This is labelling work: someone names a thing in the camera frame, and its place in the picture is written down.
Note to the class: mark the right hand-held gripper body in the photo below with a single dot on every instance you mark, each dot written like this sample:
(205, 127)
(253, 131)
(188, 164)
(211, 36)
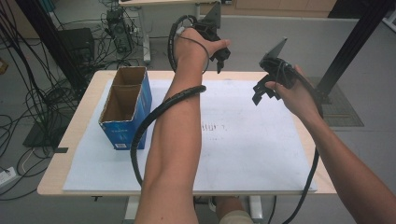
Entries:
(277, 67)

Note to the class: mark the blue cardboard box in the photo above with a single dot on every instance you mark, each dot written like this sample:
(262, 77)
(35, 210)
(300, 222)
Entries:
(124, 105)

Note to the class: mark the person's left hand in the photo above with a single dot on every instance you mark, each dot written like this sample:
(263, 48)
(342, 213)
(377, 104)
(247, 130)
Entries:
(190, 49)

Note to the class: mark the person's right hand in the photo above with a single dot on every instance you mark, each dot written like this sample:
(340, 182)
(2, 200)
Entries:
(295, 98)

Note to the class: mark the white table mat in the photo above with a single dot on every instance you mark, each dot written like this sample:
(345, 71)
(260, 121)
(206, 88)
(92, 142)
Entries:
(249, 149)

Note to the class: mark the white-legged background desk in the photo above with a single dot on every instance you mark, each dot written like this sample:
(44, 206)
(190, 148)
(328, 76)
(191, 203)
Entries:
(144, 34)

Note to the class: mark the small dark computer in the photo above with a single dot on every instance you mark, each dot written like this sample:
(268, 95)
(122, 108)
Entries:
(120, 29)

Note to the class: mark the white table leg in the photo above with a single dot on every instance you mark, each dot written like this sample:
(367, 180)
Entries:
(256, 208)
(132, 208)

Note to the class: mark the person's leg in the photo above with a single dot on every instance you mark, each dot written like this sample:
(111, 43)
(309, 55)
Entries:
(232, 210)

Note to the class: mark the light wooden table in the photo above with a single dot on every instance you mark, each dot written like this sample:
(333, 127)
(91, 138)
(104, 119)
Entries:
(84, 102)

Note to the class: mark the black computer tower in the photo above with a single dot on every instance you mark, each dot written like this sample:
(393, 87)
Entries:
(77, 43)

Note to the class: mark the black floor plate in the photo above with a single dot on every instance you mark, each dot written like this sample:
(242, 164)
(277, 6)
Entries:
(40, 137)

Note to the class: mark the white power strip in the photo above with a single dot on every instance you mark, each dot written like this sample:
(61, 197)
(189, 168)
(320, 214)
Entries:
(7, 176)

